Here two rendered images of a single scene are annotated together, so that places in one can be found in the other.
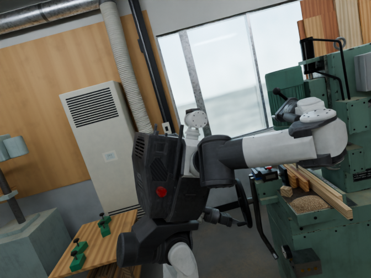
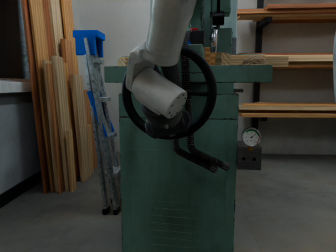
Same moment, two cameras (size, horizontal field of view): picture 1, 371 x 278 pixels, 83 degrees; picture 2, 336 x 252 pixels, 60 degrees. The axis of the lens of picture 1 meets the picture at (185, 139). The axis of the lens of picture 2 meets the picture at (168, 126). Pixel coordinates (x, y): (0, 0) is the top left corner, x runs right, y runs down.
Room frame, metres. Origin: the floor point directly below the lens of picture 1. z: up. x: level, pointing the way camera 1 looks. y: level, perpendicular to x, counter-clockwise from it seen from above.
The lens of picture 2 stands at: (1.06, 0.65, 0.83)
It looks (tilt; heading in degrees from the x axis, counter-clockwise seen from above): 8 degrees down; 274
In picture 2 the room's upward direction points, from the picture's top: straight up
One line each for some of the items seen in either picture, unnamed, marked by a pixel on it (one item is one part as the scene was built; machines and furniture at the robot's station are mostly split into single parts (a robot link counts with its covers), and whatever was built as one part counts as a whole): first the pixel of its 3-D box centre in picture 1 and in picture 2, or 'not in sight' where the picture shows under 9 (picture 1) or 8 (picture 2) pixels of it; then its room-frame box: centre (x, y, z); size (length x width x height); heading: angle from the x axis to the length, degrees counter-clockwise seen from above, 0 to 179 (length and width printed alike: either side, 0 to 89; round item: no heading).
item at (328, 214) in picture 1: (282, 187); (185, 74); (1.08, -0.46, 0.87); 0.61 x 0.30 x 0.06; 174
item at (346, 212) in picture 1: (307, 180); (206, 62); (0.99, -0.56, 0.92); 0.62 x 0.02 x 0.04; 174
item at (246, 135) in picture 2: (287, 253); (250, 139); (0.85, -0.34, 0.65); 0.06 x 0.04 x 0.08; 174
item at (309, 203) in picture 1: (307, 201); (254, 60); (0.83, -0.46, 0.92); 0.14 x 0.09 x 0.04; 84
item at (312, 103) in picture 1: (311, 113); not in sight; (0.70, -0.44, 1.34); 0.13 x 0.07 x 0.09; 159
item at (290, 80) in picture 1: (286, 99); not in sight; (1.09, -0.57, 1.35); 0.18 x 0.18 x 0.31
